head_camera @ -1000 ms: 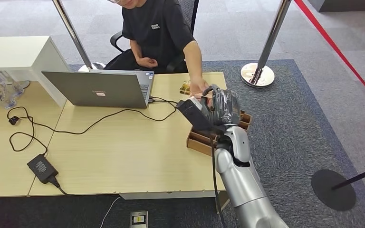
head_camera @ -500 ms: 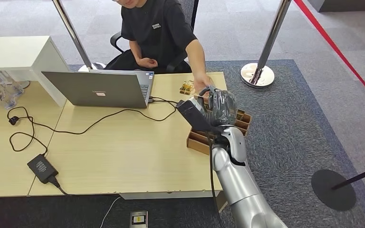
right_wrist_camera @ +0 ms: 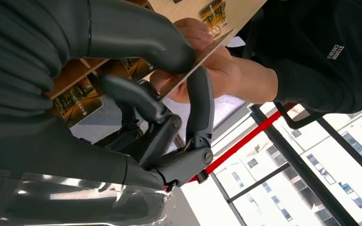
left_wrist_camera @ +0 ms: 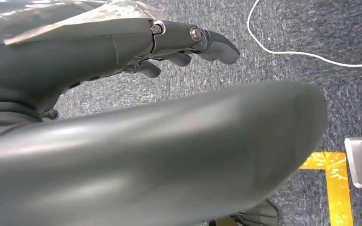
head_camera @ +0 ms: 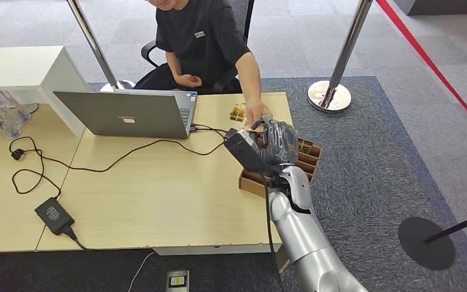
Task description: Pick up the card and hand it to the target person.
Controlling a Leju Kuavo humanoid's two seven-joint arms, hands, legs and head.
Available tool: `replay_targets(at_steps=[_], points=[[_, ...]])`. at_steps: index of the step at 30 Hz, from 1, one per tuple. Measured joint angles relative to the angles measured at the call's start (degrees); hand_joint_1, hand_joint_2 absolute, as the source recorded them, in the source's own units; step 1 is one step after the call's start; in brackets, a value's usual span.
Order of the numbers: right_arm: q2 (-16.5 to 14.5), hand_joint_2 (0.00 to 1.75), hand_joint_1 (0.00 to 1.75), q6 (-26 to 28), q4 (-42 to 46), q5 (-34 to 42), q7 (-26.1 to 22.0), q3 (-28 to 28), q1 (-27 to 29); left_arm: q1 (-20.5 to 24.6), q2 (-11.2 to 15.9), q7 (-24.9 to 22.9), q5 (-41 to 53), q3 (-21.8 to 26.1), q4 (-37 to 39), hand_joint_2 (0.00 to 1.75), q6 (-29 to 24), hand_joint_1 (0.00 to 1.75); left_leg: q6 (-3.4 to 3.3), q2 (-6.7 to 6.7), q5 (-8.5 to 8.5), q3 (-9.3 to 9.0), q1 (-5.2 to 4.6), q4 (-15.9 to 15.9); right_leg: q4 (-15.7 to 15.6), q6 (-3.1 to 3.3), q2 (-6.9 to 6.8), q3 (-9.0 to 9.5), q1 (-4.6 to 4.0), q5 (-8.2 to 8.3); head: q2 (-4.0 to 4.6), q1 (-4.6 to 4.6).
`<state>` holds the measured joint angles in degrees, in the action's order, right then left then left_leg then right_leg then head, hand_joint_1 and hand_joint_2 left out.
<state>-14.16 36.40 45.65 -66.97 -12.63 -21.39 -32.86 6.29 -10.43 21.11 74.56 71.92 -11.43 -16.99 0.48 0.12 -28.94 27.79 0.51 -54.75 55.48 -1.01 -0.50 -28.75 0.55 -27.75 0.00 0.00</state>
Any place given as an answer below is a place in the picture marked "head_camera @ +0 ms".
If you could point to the robot right arm silver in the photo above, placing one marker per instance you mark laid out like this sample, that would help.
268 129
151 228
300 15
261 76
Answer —
302 237

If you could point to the cardboard slotted card box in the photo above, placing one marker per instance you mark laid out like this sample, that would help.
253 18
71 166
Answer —
311 160

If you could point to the white cabinet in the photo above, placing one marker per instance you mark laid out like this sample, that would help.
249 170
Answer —
16 64

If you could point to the black power adapter brick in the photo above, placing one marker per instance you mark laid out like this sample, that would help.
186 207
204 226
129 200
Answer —
54 216

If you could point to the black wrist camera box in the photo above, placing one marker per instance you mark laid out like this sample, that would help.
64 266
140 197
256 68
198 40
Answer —
243 151

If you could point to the person's left forearm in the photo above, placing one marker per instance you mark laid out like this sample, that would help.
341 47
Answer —
251 76

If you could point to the chrome stanchion post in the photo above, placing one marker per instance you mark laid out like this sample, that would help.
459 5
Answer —
350 36
92 40

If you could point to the dark furniture base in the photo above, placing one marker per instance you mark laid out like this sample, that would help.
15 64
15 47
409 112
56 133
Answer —
447 6

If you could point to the person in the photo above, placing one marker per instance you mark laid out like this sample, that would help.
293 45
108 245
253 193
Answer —
201 48

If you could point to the red barrier belt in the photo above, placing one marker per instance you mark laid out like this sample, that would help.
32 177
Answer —
419 48

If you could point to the robot right hand grey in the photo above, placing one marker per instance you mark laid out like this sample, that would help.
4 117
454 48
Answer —
280 141

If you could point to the black office chair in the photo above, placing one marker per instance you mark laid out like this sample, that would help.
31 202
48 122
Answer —
227 78

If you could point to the blue grey floor rug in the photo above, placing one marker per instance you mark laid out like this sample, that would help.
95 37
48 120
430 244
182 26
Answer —
378 161

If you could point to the grey laptop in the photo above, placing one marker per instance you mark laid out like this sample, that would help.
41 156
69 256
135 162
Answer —
124 117

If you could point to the gold card in box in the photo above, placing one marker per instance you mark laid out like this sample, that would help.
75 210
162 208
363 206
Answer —
306 147

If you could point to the person's right forearm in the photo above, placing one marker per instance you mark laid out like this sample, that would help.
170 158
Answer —
174 66

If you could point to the metal floor socket box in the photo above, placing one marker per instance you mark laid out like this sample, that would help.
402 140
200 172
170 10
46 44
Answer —
177 281

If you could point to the person's right hand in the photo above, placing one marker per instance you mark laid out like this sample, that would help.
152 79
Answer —
189 81

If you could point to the black stanchion post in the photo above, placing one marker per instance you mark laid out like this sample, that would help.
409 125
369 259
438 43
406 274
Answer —
423 246

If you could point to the person's left hand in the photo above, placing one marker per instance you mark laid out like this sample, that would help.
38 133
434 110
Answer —
257 111

